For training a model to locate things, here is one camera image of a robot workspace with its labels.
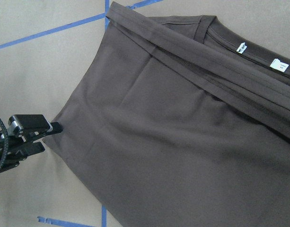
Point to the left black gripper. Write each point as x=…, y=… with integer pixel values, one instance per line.
x=25, y=125

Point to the dark brown t-shirt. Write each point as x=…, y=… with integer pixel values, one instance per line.
x=180, y=122

